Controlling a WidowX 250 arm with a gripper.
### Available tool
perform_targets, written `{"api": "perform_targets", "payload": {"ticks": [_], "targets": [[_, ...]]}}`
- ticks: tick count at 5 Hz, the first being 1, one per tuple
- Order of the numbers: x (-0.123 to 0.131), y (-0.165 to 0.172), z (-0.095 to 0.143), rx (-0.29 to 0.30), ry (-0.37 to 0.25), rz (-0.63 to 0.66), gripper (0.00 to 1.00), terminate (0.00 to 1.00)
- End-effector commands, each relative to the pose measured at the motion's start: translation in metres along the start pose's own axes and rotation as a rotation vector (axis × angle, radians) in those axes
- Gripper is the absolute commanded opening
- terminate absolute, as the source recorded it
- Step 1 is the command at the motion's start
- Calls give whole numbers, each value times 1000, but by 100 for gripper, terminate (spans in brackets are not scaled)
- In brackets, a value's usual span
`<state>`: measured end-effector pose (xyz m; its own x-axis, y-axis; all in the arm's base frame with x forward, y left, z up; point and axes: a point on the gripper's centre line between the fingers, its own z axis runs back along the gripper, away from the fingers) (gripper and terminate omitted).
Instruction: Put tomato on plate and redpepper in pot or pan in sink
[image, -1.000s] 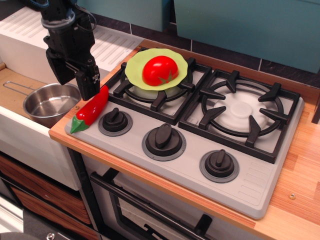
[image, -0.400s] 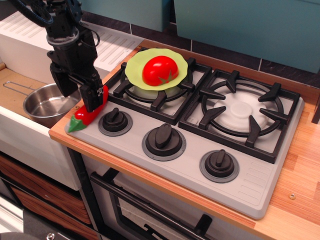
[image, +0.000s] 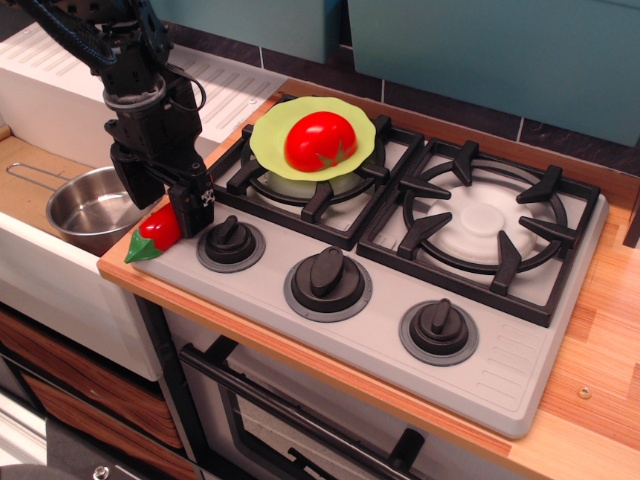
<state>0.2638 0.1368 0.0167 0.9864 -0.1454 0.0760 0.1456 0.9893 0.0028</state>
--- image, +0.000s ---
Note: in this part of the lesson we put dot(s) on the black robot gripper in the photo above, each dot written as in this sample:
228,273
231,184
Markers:
154,145

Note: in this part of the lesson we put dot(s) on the red toy chili pepper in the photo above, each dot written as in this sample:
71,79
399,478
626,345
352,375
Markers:
154,236

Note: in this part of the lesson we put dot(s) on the red toy tomato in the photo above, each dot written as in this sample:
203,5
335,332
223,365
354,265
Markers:
319,141

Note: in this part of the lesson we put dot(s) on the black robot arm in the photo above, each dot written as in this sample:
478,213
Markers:
123,43

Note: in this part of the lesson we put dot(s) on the small steel pot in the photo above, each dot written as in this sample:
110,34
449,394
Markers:
92,211

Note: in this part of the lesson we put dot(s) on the white toy sink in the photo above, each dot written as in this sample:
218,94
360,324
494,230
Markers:
52,128

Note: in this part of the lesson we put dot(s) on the light green plastic plate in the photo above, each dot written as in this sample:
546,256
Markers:
271,130

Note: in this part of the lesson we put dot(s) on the black left stove knob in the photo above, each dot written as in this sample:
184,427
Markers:
231,246

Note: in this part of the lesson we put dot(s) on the black stove knob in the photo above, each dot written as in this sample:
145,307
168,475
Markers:
439,333
231,246
328,287

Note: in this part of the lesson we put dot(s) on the black left burner grate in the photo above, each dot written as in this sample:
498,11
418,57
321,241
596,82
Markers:
333,211

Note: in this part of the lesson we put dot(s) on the black burner grate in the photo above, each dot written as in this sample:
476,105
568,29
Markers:
503,234
333,211

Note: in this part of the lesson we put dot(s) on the black middle stove knob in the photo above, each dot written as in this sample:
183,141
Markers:
328,287

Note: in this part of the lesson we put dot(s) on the wooden drawer front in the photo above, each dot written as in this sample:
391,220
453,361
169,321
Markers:
95,396

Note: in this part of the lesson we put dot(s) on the toy oven door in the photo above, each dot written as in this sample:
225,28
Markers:
283,452

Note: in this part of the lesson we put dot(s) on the black right stove knob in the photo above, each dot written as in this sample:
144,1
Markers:
439,333

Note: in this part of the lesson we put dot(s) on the black right burner grate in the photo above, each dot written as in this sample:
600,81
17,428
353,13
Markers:
503,234

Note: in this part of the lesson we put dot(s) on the grey toy stove top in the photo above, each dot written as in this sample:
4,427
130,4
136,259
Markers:
499,386

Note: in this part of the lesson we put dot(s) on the black oven door handle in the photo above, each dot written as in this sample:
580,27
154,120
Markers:
396,466

